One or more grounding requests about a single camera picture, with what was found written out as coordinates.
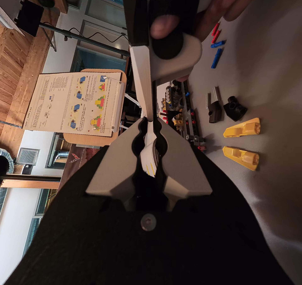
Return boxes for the black square panel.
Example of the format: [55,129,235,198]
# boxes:
[14,0,44,37]

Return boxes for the lego car chassis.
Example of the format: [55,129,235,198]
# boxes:
[156,79,206,152]

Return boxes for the yellow lego panel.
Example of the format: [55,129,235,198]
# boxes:
[223,118,261,138]
[222,146,260,171]

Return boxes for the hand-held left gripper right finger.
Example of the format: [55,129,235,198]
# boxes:
[152,117,213,212]

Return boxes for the black cable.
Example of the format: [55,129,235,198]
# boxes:
[78,29,129,43]

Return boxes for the white paper sheets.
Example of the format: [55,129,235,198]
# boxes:
[24,72,123,137]

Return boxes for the person's right hand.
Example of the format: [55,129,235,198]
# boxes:
[151,0,264,42]

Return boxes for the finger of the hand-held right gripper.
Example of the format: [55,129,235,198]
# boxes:
[129,45,157,131]

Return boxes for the wooden stand board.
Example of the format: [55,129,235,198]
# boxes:
[63,69,128,146]

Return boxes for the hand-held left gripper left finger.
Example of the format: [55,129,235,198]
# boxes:
[85,117,148,212]

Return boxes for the white wall vent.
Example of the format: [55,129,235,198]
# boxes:
[17,148,40,166]

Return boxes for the black tripod pole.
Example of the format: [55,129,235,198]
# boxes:
[39,22,130,54]

